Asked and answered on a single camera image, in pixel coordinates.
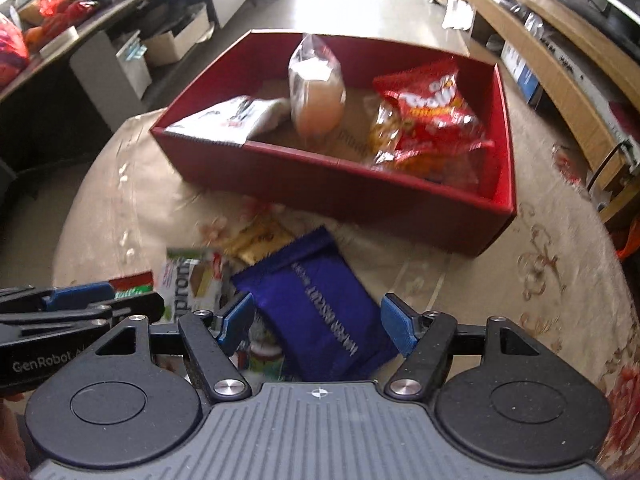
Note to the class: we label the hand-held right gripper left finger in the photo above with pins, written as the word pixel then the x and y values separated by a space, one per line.
pixel 237 320

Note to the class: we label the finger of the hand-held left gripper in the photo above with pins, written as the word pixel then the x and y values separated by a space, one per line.
pixel 75 296
pixel 140 307

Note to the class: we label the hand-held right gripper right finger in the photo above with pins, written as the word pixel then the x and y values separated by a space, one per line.
pixel 400 322

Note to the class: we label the blue green snack packet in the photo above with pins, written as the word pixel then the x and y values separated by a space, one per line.
pixel 262 355

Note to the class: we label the green white biscuit packet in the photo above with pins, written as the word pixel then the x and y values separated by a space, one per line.
pixel 190 280

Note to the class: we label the purple wafer biscuit packet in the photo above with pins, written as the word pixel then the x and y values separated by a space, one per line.
pixel 320 310

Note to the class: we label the small gold snack packet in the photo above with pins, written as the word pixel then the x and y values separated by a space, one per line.
pixel 260 240

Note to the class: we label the red cardboard box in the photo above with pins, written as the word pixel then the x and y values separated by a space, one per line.
pixel 350 195

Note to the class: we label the white snack packet black lettering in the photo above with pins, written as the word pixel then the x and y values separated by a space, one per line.
pixel 225 120

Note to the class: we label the red chip bag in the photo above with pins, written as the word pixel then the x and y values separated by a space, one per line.
pixel 430 110

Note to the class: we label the steamed bun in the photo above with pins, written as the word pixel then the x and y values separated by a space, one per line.
pixel 317 95

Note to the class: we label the long dark side table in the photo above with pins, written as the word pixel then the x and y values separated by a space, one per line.
pixel 90 65

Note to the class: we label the red plastic bag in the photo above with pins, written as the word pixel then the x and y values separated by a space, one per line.
pixel 11 50

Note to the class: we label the white storage box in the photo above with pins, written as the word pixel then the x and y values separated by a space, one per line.
pixel 175 40

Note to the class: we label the blue white box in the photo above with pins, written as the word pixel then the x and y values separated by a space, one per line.
pixel 522 72

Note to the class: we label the pile of red packets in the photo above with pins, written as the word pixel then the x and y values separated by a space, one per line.
pixel 65 2

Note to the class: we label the wooden television cabinet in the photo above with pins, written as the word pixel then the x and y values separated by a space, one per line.
pixel 565 75

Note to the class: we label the white shopping bag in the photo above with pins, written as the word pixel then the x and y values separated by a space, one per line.
pixel 457 12

